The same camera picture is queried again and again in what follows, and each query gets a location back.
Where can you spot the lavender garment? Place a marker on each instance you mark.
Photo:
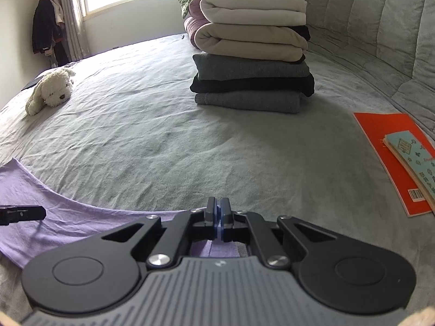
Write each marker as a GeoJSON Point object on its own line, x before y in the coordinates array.
{"type": "Point", "coordinates": [51, 197]}

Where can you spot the folded beige garment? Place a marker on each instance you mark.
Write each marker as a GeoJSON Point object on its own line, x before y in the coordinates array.
{"type": "Point", "coordinates": [248, 42]}

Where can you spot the folded white garment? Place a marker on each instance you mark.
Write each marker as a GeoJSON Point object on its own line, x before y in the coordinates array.
{"type": "Point", "coordinates": [251, 8]}

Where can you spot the white plush dog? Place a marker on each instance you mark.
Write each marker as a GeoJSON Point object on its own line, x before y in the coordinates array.
{"type": "Point", "coordinates": [51, 90]}

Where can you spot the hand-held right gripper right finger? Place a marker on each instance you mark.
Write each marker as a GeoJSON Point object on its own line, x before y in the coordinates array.
{"type": "Point", "coordinates": [226, 217]}

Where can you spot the folded black garment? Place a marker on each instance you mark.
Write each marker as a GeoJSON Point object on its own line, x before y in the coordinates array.
{"type": "Point", "coordinates": [251, 85]}

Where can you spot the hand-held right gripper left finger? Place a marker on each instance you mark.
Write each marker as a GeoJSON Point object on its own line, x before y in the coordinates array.
{"type": "Point", "coordinates": [213, 217]}

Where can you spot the grey patterned curtain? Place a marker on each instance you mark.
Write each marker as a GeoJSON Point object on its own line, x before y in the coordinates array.
{"type": "Point", "coordinates": [74, 23]}

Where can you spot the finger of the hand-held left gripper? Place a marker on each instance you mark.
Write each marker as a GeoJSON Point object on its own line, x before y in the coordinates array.
{"type": "Point", "coordinates": [23, 214]}

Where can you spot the dark flat device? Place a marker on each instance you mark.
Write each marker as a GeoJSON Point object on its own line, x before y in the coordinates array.
{"type": "Point", "coordinates": [32, 84]}

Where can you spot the grey quilted headboard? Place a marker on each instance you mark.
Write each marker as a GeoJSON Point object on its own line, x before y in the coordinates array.
{"type": "Point", "coordinates": [373, 23]}

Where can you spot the teal patterned booklet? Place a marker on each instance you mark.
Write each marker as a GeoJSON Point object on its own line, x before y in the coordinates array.
{"type": "Point", "coordinates": [414, 156]}

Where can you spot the maroon folded comforter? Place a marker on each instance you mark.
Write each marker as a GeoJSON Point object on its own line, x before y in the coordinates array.
{"type": "Point", "coordinates": [189, 30]}

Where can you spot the orange book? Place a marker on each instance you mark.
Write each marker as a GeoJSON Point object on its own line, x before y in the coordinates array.
{"type": "Point", "coordinates": [377, 129]}

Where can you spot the hanging dark jacket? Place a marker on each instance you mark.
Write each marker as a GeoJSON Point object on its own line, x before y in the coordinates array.
{"type": "Point", "coordinates": [44, 23]}

